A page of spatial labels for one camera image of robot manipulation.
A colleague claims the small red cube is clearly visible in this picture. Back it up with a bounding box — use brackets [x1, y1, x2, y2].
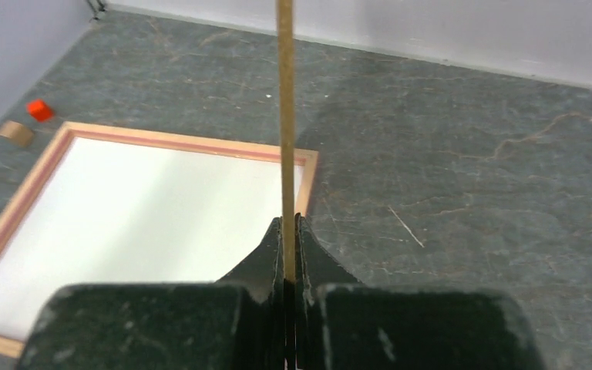
[25, 99, 55, 122]

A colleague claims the pink wooden picture frame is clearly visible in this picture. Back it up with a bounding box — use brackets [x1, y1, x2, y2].
[0, 121, 319, 358]

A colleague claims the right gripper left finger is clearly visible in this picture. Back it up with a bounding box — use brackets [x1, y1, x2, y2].
[16, 219, 285, 369]

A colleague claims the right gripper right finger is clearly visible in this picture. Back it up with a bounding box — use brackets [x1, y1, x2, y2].
[294, 215, 545, 369]

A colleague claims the small wooden cube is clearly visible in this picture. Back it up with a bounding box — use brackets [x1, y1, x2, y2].
[0, 120, 35, 147]

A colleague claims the brown cardboard backing board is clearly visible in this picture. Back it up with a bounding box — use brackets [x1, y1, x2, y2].
[276, 0, 296, 284]

